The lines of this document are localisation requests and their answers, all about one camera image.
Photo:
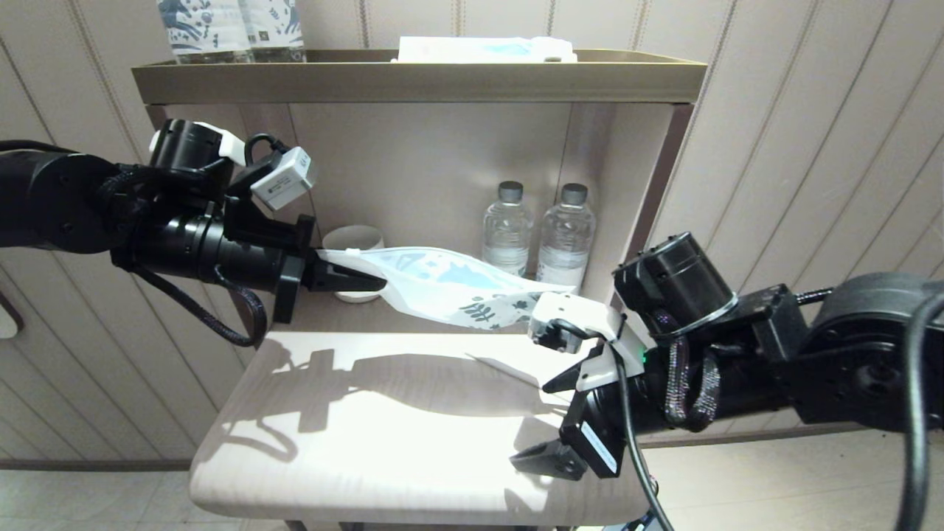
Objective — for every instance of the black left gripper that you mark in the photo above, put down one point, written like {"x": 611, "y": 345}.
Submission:
{"x": 221, "y": 247}

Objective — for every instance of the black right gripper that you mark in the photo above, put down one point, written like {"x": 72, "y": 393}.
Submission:
{"x": 641, "y": 402}

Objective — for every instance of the white toothbrush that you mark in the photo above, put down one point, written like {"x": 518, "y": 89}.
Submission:
{"x": 509, "y": 372}

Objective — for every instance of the white floral plastic pouch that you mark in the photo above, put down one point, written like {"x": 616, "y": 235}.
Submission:
{"x": 442, "y": 287}

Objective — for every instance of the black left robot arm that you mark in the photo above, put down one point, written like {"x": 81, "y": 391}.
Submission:
{"x": 51, "y": 199}

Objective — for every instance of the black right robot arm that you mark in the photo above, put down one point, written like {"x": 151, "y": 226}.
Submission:
{"x": 848, "y": 361}

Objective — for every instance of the white ribbed mug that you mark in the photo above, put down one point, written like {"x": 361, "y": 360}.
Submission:
{"x": 354, "y": 237}

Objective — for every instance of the light wooden shelf table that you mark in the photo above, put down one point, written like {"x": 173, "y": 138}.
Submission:
{"x": 413, "y": 457}

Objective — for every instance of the clear plastic water bottle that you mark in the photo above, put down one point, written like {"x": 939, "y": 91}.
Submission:
{"x": 507, "y": 236}
{"x": 566, "y": 236}

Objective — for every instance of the white packet with blue print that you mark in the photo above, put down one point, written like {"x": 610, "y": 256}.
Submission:
{"x": 479, "y": 50}

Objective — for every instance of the blue patterned packs on shelf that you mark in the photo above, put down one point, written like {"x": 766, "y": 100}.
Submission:
{"x": 203, "y": 29}

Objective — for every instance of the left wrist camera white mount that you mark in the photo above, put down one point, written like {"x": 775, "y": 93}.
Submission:
{"x": 284, "y": 184}

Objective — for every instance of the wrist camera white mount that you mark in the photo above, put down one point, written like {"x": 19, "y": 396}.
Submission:
{"x": 284, "y": 184}
{"x": 575, "y": 310}

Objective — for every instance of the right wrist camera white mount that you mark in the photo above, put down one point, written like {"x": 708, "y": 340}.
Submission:
{"x": 575, "y": 310}

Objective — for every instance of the white wall fixture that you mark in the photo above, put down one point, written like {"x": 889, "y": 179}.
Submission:
{"x": 9, "y": 321}

